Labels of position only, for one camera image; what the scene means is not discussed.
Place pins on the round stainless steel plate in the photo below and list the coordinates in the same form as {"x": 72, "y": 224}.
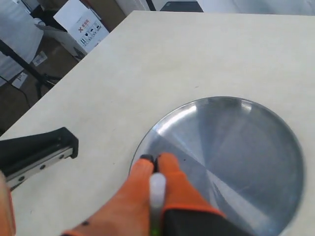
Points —
{"x": 241, "y": 156}

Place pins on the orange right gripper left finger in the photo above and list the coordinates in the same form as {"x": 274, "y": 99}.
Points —
{"x": 127, "y": 212}

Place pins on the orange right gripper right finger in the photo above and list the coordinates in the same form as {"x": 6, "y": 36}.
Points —
{"x": 185, "y": 211}

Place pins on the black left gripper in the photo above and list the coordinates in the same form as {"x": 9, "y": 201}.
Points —
{"x": 23, "y": 157}

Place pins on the white cardboard box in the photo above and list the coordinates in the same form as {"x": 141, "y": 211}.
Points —
{"x": 83, "y": 29}

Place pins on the black tripod stand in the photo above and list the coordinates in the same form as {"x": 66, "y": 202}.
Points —
{"x": 42, "y": 79}

